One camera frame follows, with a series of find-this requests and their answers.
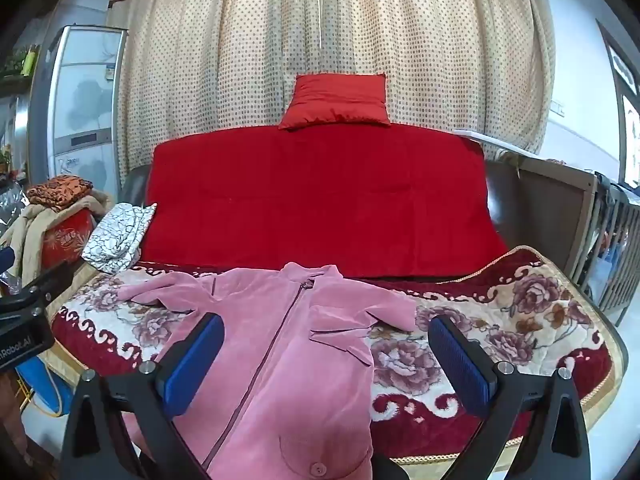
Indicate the brown window frame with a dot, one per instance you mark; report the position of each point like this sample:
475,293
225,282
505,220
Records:
612,85

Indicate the silver refrigerator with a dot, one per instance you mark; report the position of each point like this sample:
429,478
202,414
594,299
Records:
85,90

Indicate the white board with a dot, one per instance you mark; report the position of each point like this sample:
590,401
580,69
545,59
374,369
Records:
495,141

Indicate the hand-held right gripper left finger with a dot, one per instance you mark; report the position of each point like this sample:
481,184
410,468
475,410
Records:
192,360

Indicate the wooden crib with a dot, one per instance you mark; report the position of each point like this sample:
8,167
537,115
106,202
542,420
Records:
555,210

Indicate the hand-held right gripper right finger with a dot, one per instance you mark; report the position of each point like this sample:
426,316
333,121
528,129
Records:
460,365

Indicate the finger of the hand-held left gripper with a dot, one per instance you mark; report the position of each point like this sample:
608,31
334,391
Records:
6,258
47,280

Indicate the red pillow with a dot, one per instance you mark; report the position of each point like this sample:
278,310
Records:
335,100

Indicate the black and white patterned cloth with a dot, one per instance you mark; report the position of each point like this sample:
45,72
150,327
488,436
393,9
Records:
117,235

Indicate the floral blanket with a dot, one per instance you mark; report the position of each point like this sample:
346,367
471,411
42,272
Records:
525,320

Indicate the beige coat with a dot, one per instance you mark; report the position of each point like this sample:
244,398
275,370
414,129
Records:
35,225

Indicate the beige dotted curtain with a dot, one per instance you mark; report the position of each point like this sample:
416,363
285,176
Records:
240,60

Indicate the red blanket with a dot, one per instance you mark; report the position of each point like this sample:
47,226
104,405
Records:
320,200

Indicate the orange patterned cloth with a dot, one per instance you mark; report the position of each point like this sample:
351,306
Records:
60,192

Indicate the blue bag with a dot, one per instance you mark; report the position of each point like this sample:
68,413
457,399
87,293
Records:
45,385

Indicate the white wall socket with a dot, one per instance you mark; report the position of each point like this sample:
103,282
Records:
557,108

